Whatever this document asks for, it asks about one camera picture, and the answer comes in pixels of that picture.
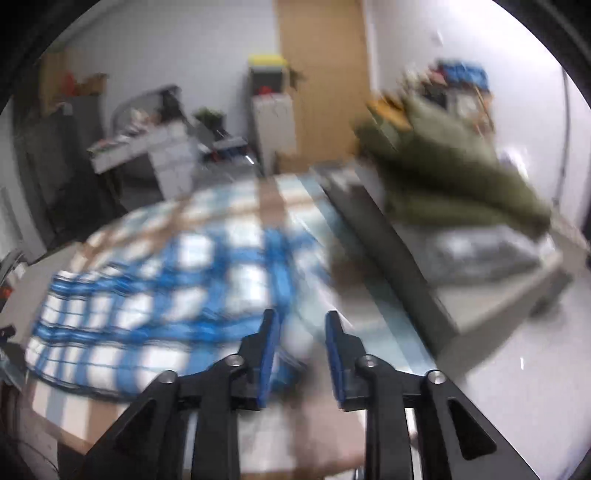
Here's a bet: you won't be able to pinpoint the checked bed blanket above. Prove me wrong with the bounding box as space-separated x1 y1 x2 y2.
25 175 433 478

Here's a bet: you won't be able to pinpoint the stacked shoe boxes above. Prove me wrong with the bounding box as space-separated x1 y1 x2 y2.
249 54 288 96

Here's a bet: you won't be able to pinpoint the cardboard box on refrigerator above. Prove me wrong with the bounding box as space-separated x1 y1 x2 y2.
78 73 108 96

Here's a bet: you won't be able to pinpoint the black refrigerator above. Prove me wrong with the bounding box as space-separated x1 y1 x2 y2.
12 96 117 248

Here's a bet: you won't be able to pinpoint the white desk with drawers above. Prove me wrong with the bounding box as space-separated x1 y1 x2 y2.
91 121 198 200

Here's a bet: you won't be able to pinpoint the blue plaid flannel shirt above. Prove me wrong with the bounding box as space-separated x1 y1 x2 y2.
25 228 331 399

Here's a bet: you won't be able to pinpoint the wooden door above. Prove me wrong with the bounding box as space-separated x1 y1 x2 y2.
274 1 370 161

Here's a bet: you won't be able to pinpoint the wooden shoe rack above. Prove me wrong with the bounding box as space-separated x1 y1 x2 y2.
402 59 496 138

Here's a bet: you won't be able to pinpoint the olive green folded jacket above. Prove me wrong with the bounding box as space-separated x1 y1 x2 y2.
353 94 552 239

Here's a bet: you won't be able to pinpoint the cardboard box on floor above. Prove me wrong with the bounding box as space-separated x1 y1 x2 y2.
276 152 317 174

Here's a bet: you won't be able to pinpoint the black red shoe box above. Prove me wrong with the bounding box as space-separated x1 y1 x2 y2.
202 137 253 164

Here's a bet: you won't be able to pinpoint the grey padded bench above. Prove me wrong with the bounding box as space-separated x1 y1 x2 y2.
313 162 573 339

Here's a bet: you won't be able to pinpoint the white narrow cabinet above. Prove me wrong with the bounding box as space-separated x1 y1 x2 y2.
252 93 297 176

